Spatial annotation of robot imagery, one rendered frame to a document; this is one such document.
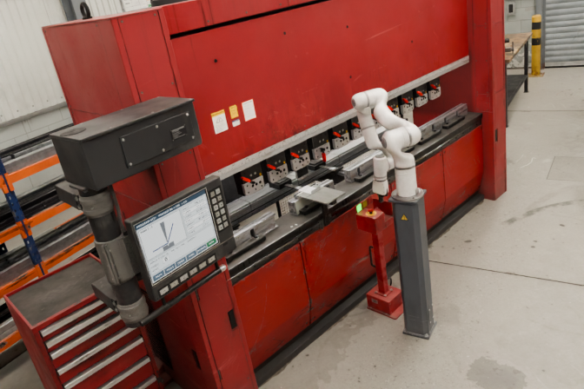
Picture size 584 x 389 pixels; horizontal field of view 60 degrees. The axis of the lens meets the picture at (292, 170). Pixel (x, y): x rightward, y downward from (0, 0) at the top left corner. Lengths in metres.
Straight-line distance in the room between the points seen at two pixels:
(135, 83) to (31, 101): 4.69
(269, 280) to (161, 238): 1.23
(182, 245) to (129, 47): 0.86
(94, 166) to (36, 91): 5.12
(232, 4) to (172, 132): 1.03
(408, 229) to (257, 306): 1.02
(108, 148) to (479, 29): 3.58
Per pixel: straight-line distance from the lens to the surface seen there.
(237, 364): 3.06
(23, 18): 6.98
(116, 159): 1.92
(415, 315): 3.50
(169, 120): 2.02
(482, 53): 4.80
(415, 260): 3.24
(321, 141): 3.35
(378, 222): 3.39
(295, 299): 3.35
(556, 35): 10.13
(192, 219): 2.12
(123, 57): 2.28
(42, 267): 4.14
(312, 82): 3.25
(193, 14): 2.69
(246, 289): 3.04
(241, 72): 2.87
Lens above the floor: 2.35
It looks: 21 degrees down
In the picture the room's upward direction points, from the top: 10 degrees counter-clockwise
